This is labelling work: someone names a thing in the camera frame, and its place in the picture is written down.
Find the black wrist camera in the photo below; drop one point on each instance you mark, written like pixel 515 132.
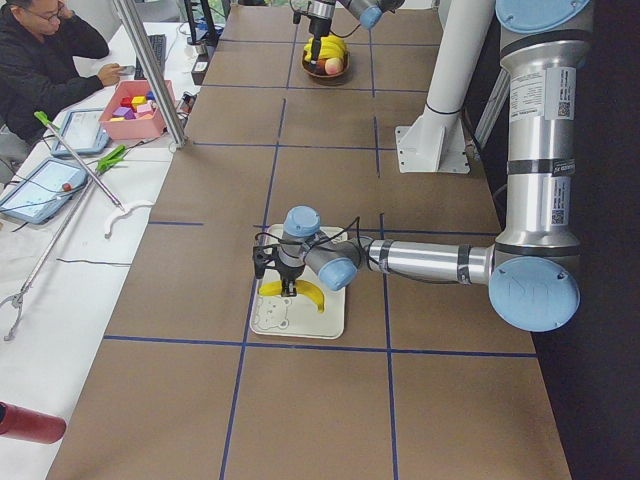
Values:
pixel 264 258

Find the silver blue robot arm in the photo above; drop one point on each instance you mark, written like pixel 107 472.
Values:
pixel 320 14
pixel 530 269

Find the yellow banana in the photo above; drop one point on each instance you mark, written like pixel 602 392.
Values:
pixel 309 56
pixel 332 47
pixel 305 288

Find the aluminium frame post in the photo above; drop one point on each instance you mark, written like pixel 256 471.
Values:
pixel 136 32

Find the blue teach pendant near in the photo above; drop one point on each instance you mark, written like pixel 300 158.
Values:
pixel 44 191

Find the brown wicker basket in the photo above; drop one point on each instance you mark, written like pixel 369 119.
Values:
pixel 318 71

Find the blue teach pendant far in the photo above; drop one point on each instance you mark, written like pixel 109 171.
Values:
pixel 82 130

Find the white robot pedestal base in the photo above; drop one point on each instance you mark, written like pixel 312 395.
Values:
pixel 435 142

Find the blue teach pendant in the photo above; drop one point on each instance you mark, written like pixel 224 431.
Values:
pixel 82 130
pixel 44 191

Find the person in black hoodie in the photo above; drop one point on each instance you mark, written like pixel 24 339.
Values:
pixel 39 42

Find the green clip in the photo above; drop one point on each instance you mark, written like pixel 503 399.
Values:
pixel 111 159

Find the pink white peach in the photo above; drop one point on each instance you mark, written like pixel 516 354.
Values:
pixel 333 66

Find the pink bin of blocks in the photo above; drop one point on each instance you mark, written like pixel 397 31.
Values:
pixel 132 113

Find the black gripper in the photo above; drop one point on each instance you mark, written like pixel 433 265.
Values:
pixel 289 272
pixel 318 26

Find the white bear tray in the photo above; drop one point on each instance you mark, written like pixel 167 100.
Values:
pixel 300 315

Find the white hook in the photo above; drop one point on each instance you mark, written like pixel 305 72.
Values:
pixel 122 212

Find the red bottle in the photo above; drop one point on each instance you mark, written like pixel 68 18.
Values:
pixel 29 425

